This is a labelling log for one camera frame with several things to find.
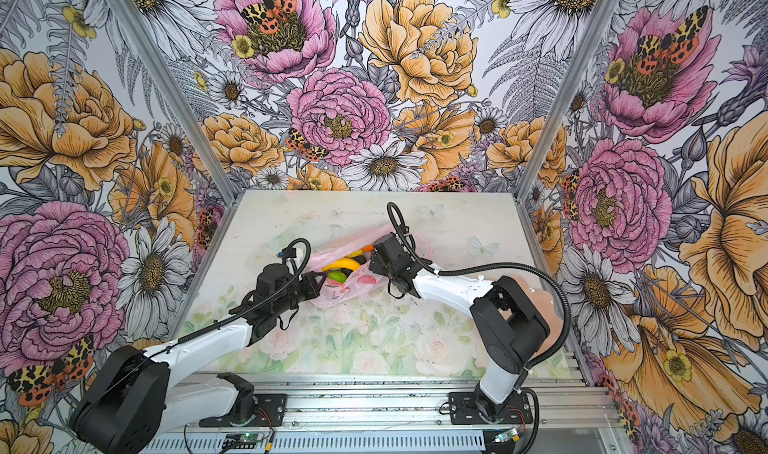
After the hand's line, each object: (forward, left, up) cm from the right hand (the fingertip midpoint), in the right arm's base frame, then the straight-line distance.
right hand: (383, 266), depth 91 cm
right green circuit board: (-41, -28, -10) cm, 51 cm away
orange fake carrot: (+5, +4, +3) cm, 7 cm away
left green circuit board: (-41, +33, -9) cm, 54 cm away
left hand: (-5, +16, +1) cm, 17 cm away
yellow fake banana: (+1, +12, +1) cm, 12 cm away
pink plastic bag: (-6, +5, +3) cm, 8 cm away
